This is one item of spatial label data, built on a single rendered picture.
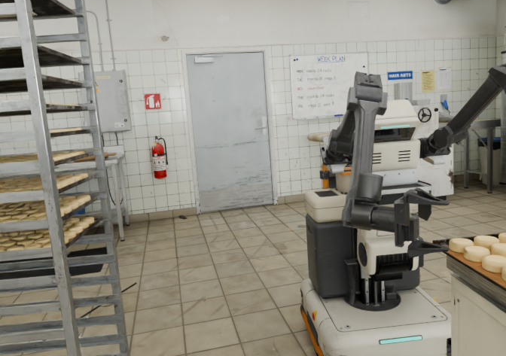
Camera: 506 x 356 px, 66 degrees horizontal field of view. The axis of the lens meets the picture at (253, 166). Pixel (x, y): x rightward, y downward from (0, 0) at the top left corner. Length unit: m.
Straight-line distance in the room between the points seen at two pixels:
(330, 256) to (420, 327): 0.49
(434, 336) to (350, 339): 0.37
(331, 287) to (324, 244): 0.23
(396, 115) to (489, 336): 0.93
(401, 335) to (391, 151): 0.79
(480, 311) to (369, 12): 5.15
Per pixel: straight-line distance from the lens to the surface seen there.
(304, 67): 5.33
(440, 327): 2.00
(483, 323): 0.99
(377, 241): 1.75
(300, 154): 5.30
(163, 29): 5.09
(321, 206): 1.93
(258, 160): 5.18
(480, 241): 1.04
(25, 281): 1.44
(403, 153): 1.73
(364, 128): 1.12
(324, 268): 2.03
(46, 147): 1.27
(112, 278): 1.82
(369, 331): 1.89
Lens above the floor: 1.25
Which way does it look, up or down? 8 degrees down
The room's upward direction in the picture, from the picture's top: 4 degrees counter-clockwise
